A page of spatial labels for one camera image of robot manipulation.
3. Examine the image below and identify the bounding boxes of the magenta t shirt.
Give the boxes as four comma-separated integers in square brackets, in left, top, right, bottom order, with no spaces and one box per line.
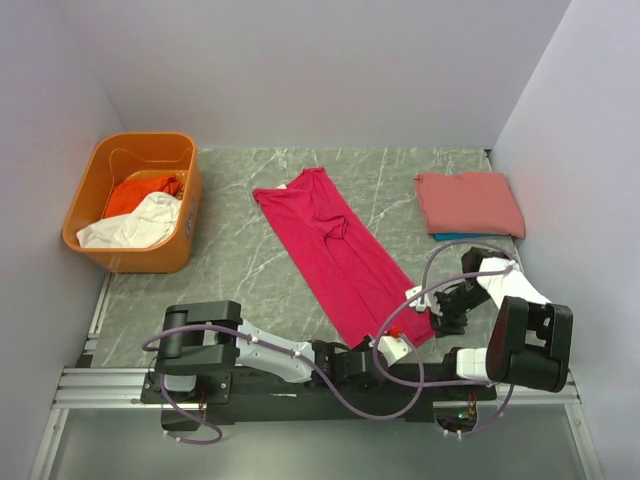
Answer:
[253,167,415,348]

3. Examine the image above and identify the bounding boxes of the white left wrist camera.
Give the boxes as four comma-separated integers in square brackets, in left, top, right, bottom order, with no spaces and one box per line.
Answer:
[369,333,412,369]

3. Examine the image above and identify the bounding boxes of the orange plastic laundry basket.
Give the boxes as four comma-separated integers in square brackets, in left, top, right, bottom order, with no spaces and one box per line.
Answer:
[62,132,203,274]

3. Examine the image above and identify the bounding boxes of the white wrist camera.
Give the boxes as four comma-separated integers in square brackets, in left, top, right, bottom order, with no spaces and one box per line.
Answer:
[405,285,431,314]
[369,333,412,369]

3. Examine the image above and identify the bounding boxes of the aluminium frame rail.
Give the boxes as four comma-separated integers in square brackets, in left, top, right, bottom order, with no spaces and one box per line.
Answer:
[32,288,603,479]

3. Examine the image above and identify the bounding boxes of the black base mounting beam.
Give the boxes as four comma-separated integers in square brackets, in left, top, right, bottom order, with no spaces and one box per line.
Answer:
[140,367,497,425]

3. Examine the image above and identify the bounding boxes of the orange t shirt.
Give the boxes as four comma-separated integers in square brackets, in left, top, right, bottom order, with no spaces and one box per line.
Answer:
[103,174,184,218]

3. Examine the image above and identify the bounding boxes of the folded salmon pink t shirt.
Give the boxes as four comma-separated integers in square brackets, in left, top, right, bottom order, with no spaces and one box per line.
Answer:
[414,172,526,239]

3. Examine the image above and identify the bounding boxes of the folded blue t shirt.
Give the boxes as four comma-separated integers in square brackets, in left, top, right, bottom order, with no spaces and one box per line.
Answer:
[432,233,492,241]

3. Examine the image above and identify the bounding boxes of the white t shirt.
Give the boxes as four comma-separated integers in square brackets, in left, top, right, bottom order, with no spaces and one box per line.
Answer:
[76,192,182,249]

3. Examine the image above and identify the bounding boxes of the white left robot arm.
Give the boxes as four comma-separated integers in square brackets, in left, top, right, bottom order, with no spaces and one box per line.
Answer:
[142,301,388,395]

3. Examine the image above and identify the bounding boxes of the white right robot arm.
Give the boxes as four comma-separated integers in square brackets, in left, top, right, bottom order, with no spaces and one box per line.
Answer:
[431,246,573,392]

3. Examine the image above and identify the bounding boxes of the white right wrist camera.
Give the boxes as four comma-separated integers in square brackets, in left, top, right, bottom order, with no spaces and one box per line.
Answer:
[405,285,431,314]

